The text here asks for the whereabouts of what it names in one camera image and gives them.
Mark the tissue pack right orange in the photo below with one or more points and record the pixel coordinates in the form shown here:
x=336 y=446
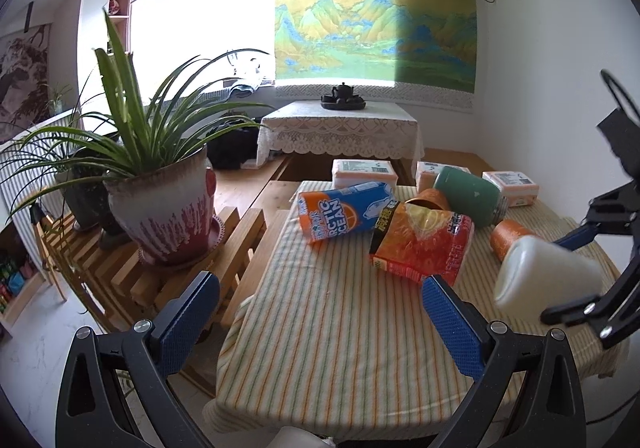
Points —
x=515 y=186

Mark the ink painting wall scroll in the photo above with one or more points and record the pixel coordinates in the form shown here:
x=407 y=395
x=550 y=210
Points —
x=24 y=90

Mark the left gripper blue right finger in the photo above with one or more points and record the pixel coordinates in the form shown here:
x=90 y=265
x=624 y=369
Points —
x=488 y=357

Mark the tissue pack middle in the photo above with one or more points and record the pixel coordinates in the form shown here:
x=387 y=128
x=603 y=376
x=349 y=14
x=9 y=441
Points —
x=426 y=174

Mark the potted spider plant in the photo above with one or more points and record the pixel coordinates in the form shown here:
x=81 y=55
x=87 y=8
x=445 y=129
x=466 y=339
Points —
x=159 y=182

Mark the orange paper cup front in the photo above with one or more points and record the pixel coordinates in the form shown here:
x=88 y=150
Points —
x=504 y=235

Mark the lace covered side table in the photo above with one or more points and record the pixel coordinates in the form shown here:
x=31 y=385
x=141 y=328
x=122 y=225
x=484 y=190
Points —
x=380 y=130

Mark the tissue pack left white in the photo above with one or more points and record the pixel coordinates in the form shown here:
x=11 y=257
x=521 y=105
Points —
x=350 y=172

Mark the landscape painting blind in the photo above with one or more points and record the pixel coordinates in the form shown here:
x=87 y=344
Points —
x=418 y=51

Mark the red clear plastic cup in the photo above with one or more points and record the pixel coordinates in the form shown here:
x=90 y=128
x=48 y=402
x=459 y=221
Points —
x=415 y=242

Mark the green thermos bottle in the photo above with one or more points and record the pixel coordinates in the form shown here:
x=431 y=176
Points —
x=472 y=196

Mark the striped tablecloth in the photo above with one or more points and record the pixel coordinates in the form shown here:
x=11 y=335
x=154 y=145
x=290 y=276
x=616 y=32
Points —
x=330 y=344

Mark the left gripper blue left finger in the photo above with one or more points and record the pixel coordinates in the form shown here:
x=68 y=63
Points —
x=155 y=349

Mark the black bag on floor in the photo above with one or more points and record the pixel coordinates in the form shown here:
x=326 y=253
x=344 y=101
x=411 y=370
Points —
x=231 y=147

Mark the wooden slat plant stand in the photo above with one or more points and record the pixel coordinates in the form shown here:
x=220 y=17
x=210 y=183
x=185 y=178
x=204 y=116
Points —
x=118 y=289

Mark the white pink bookshelf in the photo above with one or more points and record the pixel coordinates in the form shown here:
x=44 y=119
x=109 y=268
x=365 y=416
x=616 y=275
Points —
x=92 y=34

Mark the orange paper cup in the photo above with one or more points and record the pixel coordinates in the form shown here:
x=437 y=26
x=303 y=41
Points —
x=504 y=235
x=430 y=198

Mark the blue orange drink can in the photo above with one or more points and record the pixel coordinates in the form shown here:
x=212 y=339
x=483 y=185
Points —
x=327 y=214

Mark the black teapot on tray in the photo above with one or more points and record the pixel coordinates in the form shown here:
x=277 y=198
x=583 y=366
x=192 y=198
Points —
x=343 y=99

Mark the orange paper cup rear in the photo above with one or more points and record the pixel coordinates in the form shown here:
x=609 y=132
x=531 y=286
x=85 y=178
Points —
x=430 y=198

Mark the small dark potted plant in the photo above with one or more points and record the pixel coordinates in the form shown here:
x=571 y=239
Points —
x=42 y=163

